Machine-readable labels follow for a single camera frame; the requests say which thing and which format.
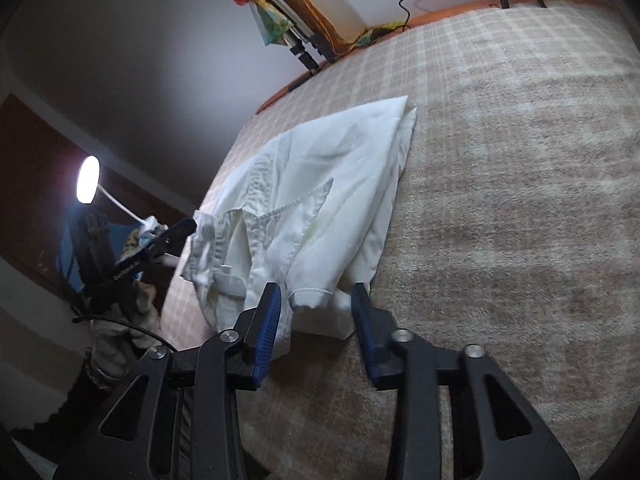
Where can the person's left forearm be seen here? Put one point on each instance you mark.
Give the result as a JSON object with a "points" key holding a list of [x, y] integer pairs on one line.
{"points": [[75, 410]]}

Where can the white shirt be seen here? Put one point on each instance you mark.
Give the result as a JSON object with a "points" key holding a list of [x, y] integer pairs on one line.
{"points": [[310, 185]]}

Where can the leaning wooden board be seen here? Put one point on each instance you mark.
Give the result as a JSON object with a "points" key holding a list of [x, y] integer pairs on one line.
{"points": [[320, 10]]}

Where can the leopard print cloth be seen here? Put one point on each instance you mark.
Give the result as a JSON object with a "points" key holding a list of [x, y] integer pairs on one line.
{"points": [[132, 242]]}

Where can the blue chair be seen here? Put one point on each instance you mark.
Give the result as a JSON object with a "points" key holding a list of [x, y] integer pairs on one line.
{"points": [[66, 260]]}

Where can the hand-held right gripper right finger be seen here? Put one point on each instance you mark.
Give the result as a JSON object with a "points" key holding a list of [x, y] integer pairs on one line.
{"points": [[362, 330]]}

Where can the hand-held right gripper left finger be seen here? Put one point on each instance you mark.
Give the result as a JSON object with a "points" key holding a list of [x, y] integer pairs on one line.
{"points": [[265, 335]]}

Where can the person's left hand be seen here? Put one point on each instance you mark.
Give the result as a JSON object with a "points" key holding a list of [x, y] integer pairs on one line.
{"points": [[107, 355]]}

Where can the white clip lamp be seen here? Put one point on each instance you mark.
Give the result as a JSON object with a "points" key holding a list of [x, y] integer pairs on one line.
{"points": [[89, 179]]}

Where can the beige checked blanket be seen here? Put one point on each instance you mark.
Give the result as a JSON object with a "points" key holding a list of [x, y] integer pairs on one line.
{"points": [[525, 185]]}

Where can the black and silver tripod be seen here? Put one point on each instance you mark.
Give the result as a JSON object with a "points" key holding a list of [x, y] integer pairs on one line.
{"points": [[295, 25]]}

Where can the colourful patterned cloth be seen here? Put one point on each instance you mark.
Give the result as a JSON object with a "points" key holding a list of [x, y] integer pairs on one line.
{"points": [[270, 20]]}

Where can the yellow patterned cloth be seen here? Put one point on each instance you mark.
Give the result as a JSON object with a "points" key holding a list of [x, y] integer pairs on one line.
{"points": [[375, 35]]}

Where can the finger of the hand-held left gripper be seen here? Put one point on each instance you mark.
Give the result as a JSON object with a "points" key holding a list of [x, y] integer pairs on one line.
{"points": [[175, 232]]}

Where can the wooden bed frame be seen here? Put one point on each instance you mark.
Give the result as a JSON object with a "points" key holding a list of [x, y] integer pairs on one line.
{"points": [[450, 12]]}

